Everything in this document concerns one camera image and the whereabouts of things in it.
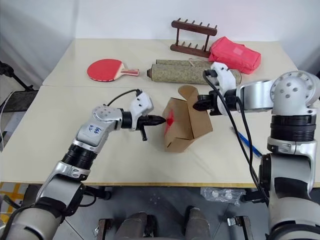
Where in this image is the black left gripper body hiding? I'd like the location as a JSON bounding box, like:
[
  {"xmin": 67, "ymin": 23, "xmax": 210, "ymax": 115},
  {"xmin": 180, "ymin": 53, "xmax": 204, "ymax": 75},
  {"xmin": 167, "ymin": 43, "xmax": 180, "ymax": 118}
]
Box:
[{"xmin": 136, "ymin": 115, "xmax": 151, "ymax": 142}]

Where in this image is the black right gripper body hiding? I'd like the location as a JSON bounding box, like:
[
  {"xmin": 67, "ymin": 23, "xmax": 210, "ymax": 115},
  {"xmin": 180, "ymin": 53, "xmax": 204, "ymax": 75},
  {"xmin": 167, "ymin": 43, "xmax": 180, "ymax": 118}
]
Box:
[{"xmin": 209, "ymin": 90, "xmax": 226, "ymax": 117}]

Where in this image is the brown cardboard box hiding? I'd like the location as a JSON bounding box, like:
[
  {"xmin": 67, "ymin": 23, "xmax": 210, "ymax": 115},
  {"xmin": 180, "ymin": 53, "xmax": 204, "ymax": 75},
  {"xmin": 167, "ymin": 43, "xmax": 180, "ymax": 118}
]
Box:
[{"xmin": 162, "ymin": 85, "xmax": 214, "ymax": 153}]

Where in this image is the red sealing tape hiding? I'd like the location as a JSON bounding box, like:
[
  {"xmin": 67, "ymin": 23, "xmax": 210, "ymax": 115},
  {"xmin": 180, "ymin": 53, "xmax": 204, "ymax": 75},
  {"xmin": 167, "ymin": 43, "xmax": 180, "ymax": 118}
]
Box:
[{"xmin": 163, "ymin": 109, "xmax": 177, "ymax": 134}]

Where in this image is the blue pen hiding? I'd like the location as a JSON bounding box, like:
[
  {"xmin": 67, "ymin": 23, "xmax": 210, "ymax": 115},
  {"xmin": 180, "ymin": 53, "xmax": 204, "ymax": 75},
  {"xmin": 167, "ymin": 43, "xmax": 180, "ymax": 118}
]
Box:
[{"xmin": 230, "ymin": 125, "xmax": 263, "ymax": 159}]

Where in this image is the thick patterned rolled scroll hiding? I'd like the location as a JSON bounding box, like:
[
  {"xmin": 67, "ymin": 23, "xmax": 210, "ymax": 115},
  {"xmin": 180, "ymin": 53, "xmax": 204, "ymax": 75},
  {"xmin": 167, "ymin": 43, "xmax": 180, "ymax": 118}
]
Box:
[{"xmin": 146, "ymin": 62, "xmax": 243, "ymax": 86}]

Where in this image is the dark wooden peg rack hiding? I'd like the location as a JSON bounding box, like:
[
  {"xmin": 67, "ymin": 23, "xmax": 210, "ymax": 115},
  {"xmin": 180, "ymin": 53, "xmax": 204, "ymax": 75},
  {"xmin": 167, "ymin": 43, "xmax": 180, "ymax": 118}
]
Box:
[{"xmin": 170, "ymin": 17, "xmax": 219, "ymax": 59}]

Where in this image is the pink fabric pouch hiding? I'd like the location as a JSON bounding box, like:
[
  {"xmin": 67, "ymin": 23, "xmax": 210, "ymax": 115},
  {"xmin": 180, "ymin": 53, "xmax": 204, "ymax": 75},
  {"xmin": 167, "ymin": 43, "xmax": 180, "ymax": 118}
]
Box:
[{"xmin": 207, "ymin": 36, "xmax": 262, "ymax": 76}]

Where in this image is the red table tennis paddle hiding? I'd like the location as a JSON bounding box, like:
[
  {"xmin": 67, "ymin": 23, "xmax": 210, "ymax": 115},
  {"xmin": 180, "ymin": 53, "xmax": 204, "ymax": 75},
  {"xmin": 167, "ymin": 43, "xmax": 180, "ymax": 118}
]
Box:
[{"xmin": 86, "ymin": 58, "xmax": 140, "ymax": 83}]

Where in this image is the clear plastic bag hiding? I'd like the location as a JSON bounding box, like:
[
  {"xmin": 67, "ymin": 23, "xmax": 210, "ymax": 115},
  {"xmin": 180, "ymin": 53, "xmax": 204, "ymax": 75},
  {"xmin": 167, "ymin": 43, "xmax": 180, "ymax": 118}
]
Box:
[{"xmin": 203, "ymin": 186, "xmax": 247, "ymax": 205}]

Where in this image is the dark rounded shape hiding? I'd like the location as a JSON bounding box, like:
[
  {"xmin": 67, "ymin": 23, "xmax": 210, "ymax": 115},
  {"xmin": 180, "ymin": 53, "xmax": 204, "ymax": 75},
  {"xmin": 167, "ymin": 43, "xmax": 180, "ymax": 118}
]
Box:
[
  {"xmin": 117, "ymin": 212, "xmax": 149, "ymax": 240},
  {"xmin": 184, "ymin": 206, "xmax": 211, "ymax": 240}
]

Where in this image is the black side platform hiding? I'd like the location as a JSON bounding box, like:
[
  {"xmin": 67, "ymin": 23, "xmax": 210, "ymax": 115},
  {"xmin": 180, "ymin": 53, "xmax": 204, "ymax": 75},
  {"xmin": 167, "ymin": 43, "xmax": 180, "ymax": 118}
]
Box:
[{"xmin": 0, "ymin": 90, "xmax": 39, "ymax": 113}]

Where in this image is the black tripod stand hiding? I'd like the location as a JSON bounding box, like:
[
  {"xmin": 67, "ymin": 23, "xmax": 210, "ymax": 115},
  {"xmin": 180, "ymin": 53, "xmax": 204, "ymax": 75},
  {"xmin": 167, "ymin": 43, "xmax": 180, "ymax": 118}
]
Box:
[{"xmin": 0, "ymin": 61, "xmax": 39, "ymax": 92}]

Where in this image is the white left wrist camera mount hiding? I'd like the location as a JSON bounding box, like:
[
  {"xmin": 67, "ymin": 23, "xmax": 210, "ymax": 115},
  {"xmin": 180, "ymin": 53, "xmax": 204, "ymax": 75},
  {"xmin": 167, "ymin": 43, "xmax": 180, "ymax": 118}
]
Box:
[{"xmin": 128, "ymin": 90, "xmax": 155, "ymax": 131}]

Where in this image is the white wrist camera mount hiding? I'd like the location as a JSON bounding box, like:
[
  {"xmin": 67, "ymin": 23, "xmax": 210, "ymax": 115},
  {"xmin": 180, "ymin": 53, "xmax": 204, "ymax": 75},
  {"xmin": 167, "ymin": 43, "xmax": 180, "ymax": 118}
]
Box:
[
  {"xmin": 128, "ymin": 90, "xmax": 155, "ymax": 131},
  {"xmin": 204, "ymin": 62, "xmax": 238, "ymax": 116}
]

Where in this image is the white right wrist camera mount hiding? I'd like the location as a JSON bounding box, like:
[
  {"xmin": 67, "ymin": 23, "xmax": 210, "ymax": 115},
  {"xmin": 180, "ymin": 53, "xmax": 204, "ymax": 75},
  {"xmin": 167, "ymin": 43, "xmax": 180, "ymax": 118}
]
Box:
[{"xmin": 204, "ymin": 62, "xmax": 238, "ymax": 116}]

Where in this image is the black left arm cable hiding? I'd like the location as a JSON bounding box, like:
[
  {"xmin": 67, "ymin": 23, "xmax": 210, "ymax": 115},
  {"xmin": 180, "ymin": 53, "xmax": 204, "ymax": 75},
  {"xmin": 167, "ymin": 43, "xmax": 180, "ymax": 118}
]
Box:
[{"xmin": 106, "ymin": 88, "xmax": 144, "ymax": 107}]

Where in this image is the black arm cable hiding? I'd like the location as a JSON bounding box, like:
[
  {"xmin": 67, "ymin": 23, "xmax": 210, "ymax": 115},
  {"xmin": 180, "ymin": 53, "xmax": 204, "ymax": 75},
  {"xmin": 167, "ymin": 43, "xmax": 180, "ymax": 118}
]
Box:
[
  {"xmin": 106, "ymin": 88, "xmax": 144, "ymax": 107},
  {"xmin": 204, "ymin": 71, "xmax": 271, "ymax": 207}
]

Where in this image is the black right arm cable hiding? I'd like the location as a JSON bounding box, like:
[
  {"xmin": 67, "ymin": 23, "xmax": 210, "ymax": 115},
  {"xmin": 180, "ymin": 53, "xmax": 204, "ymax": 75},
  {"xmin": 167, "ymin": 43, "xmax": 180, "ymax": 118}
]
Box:
[{"xmin": 204, "ymin": 71, "xmax": 271, "ymax": 207}]

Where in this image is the black table leg frame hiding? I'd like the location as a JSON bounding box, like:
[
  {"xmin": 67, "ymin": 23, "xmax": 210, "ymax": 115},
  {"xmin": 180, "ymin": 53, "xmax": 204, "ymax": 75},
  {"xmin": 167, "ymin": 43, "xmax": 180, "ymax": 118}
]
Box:
[
  {"xmin": 240, "ymin": 188, "xmax": 271, "ymax": 204},
  {"xmin": 81, "ymin": 186, "xmax": 111, "ymax": 201}
]

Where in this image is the dark metal floor bracket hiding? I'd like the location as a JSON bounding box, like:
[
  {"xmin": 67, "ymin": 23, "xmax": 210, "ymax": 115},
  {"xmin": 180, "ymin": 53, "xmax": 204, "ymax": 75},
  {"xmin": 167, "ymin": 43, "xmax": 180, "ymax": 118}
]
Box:
[
  {"xmin": 95, "ymin": 218, "xmax": 114, "ymax": 240},
  {"xmin": 226, "ymin": 215, "xmax": 252, "ymax": 240}
]

